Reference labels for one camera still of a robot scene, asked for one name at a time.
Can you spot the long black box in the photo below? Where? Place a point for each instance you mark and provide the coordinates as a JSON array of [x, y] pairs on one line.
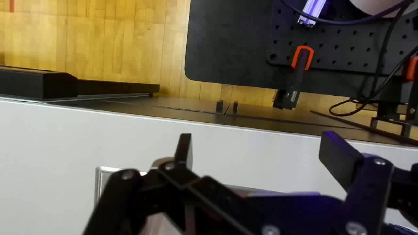
[[40, 83]]

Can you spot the purple lit device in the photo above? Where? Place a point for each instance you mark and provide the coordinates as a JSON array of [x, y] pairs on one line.
[[311, 11]]

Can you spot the black frame stand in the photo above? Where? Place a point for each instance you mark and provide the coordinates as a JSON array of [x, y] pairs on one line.
[[394, 118]]

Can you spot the black perforated pegboard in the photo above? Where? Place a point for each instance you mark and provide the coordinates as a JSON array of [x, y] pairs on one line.
[[344, 47]]

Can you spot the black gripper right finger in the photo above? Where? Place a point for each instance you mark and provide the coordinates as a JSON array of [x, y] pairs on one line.
[[370, 187]]

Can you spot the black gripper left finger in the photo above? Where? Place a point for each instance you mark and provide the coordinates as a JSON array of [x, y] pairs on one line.
[[131, 200]]

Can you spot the black flat panel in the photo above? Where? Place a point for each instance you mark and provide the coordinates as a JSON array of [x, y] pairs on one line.
[[226, 44]]

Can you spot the small black bracket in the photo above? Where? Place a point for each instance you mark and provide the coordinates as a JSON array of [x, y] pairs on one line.
[[225, 108]]

